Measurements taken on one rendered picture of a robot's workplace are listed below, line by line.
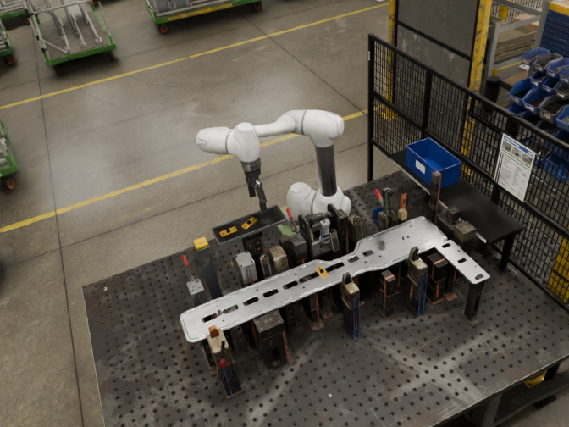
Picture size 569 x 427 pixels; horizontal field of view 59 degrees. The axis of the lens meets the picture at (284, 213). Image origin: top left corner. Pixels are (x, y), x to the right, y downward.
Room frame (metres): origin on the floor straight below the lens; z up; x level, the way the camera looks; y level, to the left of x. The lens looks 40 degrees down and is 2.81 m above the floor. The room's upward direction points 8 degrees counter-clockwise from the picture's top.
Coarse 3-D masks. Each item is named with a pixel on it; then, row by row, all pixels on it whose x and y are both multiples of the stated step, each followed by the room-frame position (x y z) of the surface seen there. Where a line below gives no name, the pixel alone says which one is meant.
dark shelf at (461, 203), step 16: (400, 160) 2.47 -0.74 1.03; (416, 176) 2.29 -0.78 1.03; (448, 192) 2.11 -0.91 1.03; (464, 192) 2.09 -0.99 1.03; (464, 208) 1.96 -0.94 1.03; (480, 208) 1.94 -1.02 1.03; (496, 208) 1.93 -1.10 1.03; (480, 224) 1.83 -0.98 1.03; (496, 224) 1.81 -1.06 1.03; (512, 224) 1.80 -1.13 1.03; (496, 240) 1.71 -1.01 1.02
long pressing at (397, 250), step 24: (360, 240) 1.86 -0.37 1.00; (384, 240) 1.84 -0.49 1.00; (408, 240) 1.82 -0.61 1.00; (432, 240) 1.79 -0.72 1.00; (312, 264) 1.74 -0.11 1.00; (360, 264) 1.69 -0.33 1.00; (384, 264) 1.67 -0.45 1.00; (264, 288) 1.62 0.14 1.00; (312, 288) 1.58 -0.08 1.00; (192, 312) 1.54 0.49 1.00; (216, 312) 1.52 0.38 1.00; (240, 312) 1.50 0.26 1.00; (264, 312) 1.48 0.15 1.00; (192, 336) 1.40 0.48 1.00
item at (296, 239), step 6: (294, 234) 1.90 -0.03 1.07; (300, 234) 1.89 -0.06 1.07; (294, 240) 1.85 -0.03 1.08; (300, 240) 1.84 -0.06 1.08; (294, 246) 1.82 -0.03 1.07; (300, 246) 1.81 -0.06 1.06; (306, 246) 1.83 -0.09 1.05; (294, 252) 1.83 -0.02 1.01; (300, 252) 1.81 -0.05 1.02; (306, 252) 1.82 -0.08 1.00; (294, 258) 1.83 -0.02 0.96; (300, 258) 1.81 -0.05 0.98; (306, 258) 1.82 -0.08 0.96; (294, 264) 1.86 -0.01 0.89; (300, 264) 1.82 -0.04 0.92
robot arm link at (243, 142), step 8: (240, 128) 1.84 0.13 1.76; (248, 128) 1.84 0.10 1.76; (232, 136) 1.85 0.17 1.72; (240, 136) 1.81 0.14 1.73; (248, 136) 1.81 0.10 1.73; (256, 136) 1.84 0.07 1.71; (232, 144) 1.83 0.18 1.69; (240, 144) 1.81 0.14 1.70; (248, 144) 1.80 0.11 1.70; (256, 144) 1.82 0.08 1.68; (232, 152) 1.83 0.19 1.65; (240, 152) 1.81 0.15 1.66; (248, 152) 1.80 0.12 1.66; (256, 152) 1.82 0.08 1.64; (248, 160) 1.81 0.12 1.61
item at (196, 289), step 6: (192, 282) 1.67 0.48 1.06; (198, 282) 1.67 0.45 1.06; (192, 288) 1.63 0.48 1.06; (198, 288) 1.63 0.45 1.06; (192, 294) 1.60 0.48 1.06; (198, 294) 1.60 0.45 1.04; (204, 294) 1.61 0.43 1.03; (192, 300) 1.60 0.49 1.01; (198, 300) 1.61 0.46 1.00; (204, 300) 1.61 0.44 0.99; (204, 318) 1.61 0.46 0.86; (210, 318) 1.62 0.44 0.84
